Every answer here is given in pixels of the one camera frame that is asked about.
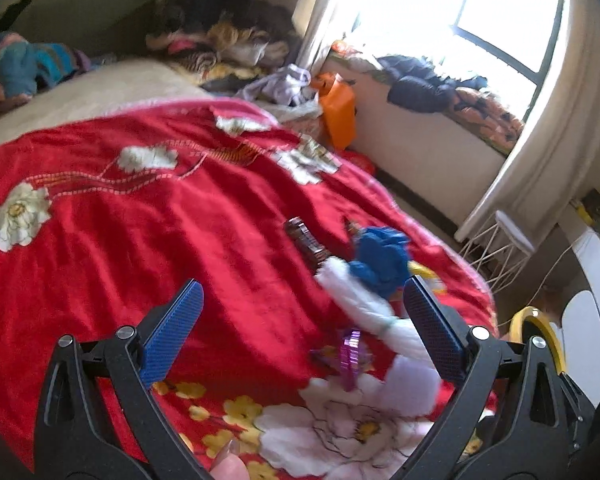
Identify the red plastic bag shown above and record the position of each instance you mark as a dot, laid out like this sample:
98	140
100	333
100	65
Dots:
362	162

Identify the beige bed sheet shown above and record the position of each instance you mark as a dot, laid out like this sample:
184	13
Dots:
80	100

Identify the small yellow item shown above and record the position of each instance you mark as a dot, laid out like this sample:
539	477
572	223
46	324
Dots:
582	212

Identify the orange patterned blanket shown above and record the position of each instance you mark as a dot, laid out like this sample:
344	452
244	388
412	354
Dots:
485	115

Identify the cream curtain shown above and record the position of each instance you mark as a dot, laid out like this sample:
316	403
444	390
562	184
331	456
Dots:
555	125
320	10

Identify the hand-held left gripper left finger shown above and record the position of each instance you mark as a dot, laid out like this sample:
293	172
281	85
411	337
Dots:
175	330

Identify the pale lavender garment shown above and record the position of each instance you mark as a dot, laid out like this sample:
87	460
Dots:
285	82

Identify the colourful knitted cloth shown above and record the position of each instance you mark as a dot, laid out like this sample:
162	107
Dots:
10	65

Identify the yellow wrapper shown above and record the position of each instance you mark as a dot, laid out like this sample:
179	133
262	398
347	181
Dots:
430	277

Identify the person's left hand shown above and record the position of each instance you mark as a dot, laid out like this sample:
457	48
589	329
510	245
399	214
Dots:
227	465

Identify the dark green headboard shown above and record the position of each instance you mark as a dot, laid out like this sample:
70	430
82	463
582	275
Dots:
90	20

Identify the yellow-rimmed black trash bin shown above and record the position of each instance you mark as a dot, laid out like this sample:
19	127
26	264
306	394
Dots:
530	317

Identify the red floral blanket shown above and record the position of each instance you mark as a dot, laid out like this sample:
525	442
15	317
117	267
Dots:
180	220

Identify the white window seat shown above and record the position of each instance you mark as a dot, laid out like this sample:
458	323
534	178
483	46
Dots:
420	145

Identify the orange bag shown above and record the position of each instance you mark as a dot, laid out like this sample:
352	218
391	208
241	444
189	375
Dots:
337	110

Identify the blue cloth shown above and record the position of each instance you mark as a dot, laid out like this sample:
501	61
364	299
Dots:
380	260

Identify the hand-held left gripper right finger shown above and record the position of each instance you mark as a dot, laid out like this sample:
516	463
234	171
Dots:
432	330

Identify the pile of clothes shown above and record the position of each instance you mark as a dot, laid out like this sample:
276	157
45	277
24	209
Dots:
220	25

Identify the window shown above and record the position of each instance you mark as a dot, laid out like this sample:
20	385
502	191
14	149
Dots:
505	0

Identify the dark navy jacket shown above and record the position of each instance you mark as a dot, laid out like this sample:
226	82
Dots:
420	87

